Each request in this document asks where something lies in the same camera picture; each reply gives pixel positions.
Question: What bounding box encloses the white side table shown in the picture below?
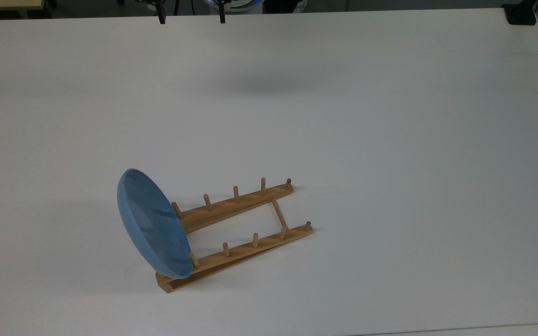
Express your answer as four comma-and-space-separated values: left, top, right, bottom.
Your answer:
358, 322, 538, 336

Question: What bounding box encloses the black table clamp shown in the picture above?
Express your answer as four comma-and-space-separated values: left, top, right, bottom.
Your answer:
502, 0, 538, 26

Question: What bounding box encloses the wooden peg plate rack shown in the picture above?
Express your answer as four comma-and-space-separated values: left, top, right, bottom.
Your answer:
156, 178, 313, 294

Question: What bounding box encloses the blue round plate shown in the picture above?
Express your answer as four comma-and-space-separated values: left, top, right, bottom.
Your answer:
117, 168, 194, 280

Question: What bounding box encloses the yellow wooden table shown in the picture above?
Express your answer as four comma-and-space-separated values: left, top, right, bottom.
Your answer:
0, 0, 46, 11

